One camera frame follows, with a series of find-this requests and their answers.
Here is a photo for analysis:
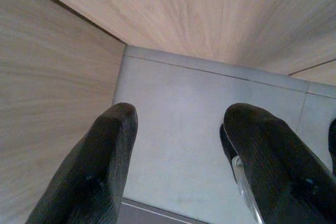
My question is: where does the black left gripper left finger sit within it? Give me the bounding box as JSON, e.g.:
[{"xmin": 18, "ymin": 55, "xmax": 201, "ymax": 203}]
[{"xmin": 26, "ymin": 102, "xmax": 139, "ymax": 224}]

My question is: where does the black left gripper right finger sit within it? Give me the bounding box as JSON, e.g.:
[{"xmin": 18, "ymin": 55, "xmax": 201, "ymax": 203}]
[{"xmin": 223, "ymin": 102, "xmax": 336, "ymax": 224}]

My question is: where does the robot right leg black foot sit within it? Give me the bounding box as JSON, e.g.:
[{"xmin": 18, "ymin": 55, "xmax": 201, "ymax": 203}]
[{"xmin": 328, "ymin": 118, "xmax": 336, "ymax": 176}]

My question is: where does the brown panda print floor mat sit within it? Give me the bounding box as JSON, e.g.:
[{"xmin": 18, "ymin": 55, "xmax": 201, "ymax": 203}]
[{"xmin": 120, "ymin": 199, "xmax": 203, "ymax": 224}]

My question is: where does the wooden side cabinet panel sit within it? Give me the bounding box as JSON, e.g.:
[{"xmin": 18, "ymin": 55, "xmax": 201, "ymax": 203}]
[{"xmin": 0, "ymin": 0, "xmax": 126, "ymax": 224}]

